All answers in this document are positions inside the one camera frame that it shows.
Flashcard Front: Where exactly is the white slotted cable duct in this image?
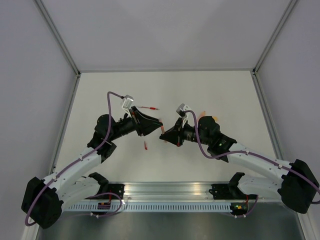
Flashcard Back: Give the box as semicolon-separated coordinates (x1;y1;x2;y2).
66;201;232;213

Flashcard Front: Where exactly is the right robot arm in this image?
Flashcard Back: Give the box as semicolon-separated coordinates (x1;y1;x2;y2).
159;116;320;214

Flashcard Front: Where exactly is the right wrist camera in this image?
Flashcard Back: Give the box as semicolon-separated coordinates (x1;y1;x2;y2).
176;103;191;126

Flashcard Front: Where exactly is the aluminium frame post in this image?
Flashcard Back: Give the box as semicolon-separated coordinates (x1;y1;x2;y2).
33;0;81;77
252;0;299;75

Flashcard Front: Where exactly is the red gel pen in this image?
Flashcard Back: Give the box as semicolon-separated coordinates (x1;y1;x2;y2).
136;105;160;111

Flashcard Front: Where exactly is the right aluminium frame post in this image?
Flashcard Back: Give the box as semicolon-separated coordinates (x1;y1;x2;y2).
252;0;299;75

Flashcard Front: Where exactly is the aluminium mounting rail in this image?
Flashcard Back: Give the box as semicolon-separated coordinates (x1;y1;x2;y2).
59;181;286;203

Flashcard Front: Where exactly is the left aluminium frame post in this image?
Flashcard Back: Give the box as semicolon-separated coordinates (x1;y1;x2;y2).
33;0;81;77

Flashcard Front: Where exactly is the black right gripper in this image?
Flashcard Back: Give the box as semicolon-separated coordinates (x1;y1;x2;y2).
160;117;211;147

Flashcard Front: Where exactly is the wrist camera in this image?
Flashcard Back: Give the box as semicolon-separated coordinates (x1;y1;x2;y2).
176;103;191;126
121;95;134;111

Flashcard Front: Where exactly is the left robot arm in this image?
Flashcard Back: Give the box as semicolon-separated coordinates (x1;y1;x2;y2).
21;106;163;229

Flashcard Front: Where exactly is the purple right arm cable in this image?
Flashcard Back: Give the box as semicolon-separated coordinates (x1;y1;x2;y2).
183;109;320;193

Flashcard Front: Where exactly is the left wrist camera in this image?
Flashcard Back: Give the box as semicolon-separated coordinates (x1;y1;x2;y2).
121;95;134;111

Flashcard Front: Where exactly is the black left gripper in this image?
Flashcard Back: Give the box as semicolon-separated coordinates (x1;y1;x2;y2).
109;106;163;142

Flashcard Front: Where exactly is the translucent orange highlighter marker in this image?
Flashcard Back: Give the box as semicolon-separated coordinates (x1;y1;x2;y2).
197;111;206;121

